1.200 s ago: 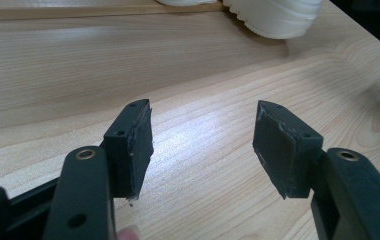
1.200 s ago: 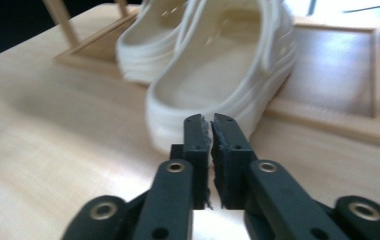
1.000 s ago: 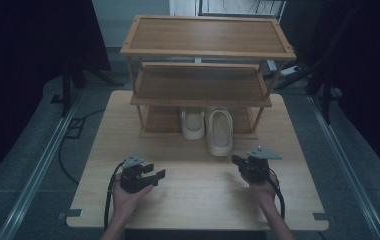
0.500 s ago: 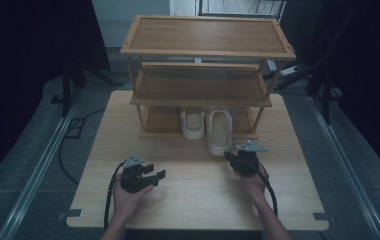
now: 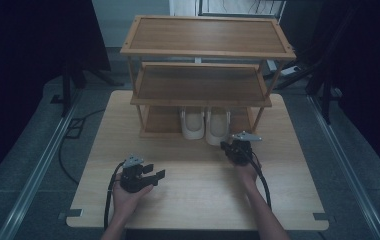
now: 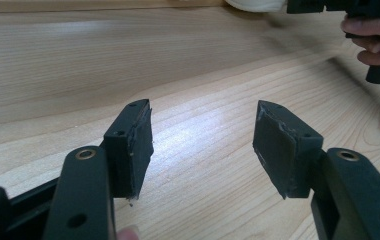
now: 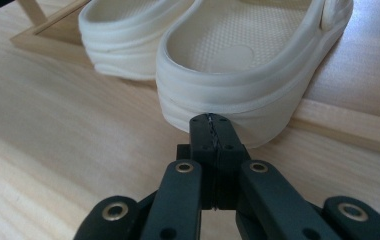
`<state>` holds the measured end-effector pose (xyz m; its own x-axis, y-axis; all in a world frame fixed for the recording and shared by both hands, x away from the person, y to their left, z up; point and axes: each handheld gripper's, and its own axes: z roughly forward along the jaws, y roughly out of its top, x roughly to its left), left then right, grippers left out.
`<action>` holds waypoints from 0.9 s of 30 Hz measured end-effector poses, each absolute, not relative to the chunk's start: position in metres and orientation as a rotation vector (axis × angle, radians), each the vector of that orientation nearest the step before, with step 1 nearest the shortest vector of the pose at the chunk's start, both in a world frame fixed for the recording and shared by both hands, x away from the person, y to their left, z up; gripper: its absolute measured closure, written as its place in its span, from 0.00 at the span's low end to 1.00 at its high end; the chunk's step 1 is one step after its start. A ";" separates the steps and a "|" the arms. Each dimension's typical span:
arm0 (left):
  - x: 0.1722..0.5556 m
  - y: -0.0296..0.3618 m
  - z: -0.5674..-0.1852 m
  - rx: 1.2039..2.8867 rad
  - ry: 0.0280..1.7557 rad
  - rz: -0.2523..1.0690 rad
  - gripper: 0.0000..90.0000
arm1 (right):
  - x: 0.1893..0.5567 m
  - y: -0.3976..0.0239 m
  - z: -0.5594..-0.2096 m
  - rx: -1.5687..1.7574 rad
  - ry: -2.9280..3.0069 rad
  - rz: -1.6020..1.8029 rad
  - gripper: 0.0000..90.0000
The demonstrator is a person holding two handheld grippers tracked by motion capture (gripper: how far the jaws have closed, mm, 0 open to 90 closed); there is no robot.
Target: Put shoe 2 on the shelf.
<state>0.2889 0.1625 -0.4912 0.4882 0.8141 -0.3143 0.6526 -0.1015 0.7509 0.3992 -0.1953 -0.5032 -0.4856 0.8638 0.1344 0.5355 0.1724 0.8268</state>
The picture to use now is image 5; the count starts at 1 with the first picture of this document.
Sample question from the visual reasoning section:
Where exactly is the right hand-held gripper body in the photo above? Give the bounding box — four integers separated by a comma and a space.
223, 131, 264, 167

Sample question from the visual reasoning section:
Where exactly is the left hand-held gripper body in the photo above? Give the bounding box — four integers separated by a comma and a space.
119, 153, 161, 194

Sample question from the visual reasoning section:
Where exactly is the wooden shoe rack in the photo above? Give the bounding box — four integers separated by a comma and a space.
120, 14, 297, 139

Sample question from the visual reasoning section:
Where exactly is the person's left hand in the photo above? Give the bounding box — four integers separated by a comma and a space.
111, 173, 155, 219

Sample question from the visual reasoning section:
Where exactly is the person's right hand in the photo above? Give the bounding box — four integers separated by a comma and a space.
233, 155, 263, 189

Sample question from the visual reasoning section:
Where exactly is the grey tape strip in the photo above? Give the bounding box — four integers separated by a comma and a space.
312, 212, 336, 223
58, 208, 84, 220

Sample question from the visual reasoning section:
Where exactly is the white power strip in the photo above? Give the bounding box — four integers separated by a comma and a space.
266, 59, 302, 78

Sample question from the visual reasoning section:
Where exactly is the black metal stand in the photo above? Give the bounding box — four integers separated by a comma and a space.
273, 19, 347, 126
50, 58, 125, 118

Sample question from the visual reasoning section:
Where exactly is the dark curtain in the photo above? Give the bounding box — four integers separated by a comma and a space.
311, 0, 380, 188
0, 0, 112, 193

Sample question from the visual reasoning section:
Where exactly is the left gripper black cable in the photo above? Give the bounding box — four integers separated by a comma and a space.
103, 161, 126, 231

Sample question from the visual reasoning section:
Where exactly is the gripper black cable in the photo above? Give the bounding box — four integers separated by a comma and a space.
103, 161, 126, 231
248, 151, 273, 210

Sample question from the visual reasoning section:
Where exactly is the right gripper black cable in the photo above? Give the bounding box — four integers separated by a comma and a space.
248, 151, 273, 210

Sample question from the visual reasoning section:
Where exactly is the black floor cable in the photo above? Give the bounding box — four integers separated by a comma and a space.
58, 108, 106, 185

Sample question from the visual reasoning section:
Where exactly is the metal floor rail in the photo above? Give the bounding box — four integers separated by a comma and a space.
0, 95, 81, 240
305, 94, 380, 240

